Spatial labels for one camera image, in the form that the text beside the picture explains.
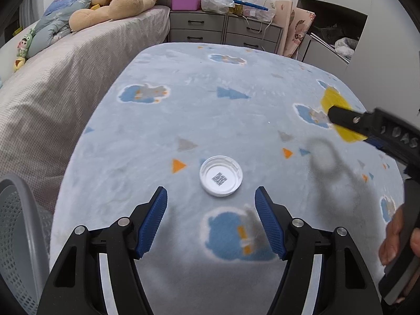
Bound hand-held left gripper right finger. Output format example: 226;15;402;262
254;186;384;315

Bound pink patterned folded mat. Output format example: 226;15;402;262
283;7;317;60

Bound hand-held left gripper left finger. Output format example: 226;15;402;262
36;186;169;315

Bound white bag in niche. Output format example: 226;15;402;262
334;37;359;56

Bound blue printed pillow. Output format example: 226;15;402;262
44;0;94;15

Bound white round plastic lid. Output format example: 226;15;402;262
199;156;243;197

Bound bed with grey checked sheet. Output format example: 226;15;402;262
0;7;171;211

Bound pink storage box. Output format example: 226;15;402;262
170;0;201;11

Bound yellow plastic piece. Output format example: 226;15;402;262
320;86;369;144

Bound grey-blue floral quilt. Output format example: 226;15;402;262
24;0;99;60

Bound light blue printed blanket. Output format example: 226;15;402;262
49;42;407;315

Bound large tan teddy bear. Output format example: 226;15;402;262
68;0;167;33

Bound blue stick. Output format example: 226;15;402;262
231;0;269;11

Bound grey perforated waste basket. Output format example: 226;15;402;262
0;174;55;315

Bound small green plush doll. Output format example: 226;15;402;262
13;28;36;73

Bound pink board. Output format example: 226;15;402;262
274;0;294;56

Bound person's right hand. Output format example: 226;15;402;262
379;208;420;266

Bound grey drawer cabinet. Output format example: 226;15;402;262
225;15;284;55
169;10;227;44

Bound white cable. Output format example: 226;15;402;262
259;0;275;35

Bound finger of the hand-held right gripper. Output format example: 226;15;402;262
363;136;389;153
328;106;373;137

